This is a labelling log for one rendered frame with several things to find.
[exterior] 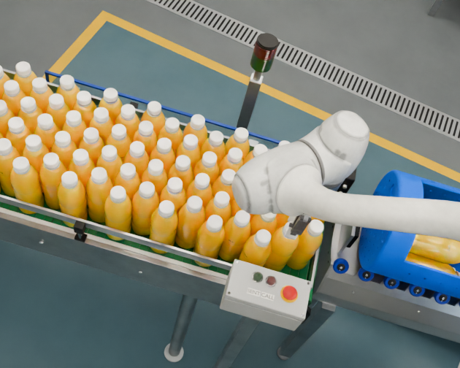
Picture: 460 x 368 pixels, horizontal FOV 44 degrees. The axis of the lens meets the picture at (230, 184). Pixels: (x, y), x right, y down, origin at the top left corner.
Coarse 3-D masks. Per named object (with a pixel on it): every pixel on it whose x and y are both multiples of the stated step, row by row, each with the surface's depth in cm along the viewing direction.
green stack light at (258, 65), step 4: (252, 56) 165; (252, 60) 166; (256, 60) 163; (260, 60) 163; (272, 60) 164; (252, 64) 166; (256, 64) 165; (260, 64) 164; (264, 64) 164; (268, 64) 164; (256, 68) 166; (260, 68) 165; (264, 68) 165; (268, 68) 166
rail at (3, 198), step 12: (12, 204) 154; (24, 204) 153; (60, 216) 153; (72, 216) 153; (96, 228) 154; (108, 228) 153; (132, 240) 155; (144, 240) 153; (180, 252) 153; (192, 252) 153; (216, 264) 154; (228, 264) 153
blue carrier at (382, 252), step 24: (384, 192) 156; (408, 192) 144; (432, 192) 161; (456, 192) 150; (360, 240) 165; (384, 240) 143; (408, 240) 141; (384, 264) 146; (408, 264) 144; (456, 264) 167; (432, 288) 151; (456, 288) 147
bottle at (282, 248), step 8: (280, 232) 147; (272, 240) 149; (280, 240) 147; (288, 240) 146; (296, 240) 147; (272, 248) 151; (280, 248) 148; (288, 248) 148; (272, 256) 153; (280, 256) 151; (288, 256) 152; (264, 264) 159; (272, 264) 156; (280, 264) 156
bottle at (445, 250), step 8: (416, 240) 146; (424, 240) 146; (432, 240) 147; (440, 240) 147; (448, 240) 147; (456, 240) 148; (416, 248) 147; (424, 248) 147; (432, 248) 146; (440, 248) 146; (448, 248) 146; (456, 248) 147; (424, 256) 149; (432, 256) 148; (440, 256) 147; (448, 256) 147; (456, 256) 147
